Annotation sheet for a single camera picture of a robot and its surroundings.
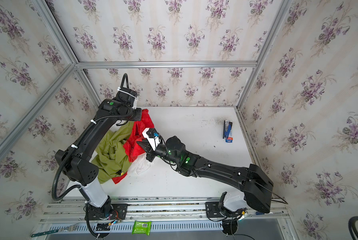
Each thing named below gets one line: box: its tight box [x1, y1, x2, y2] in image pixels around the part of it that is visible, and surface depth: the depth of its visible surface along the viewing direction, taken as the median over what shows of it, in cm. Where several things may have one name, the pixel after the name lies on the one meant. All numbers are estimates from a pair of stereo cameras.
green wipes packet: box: [132, 220, 153, 236], surface depth 70 cm
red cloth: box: [112, 108, 155, 185], surface depth 80 cm
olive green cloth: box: [91, 121, 135, 184], surface depth 79 cm
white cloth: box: [127, 152, 151, 176], surface depth 88 cm
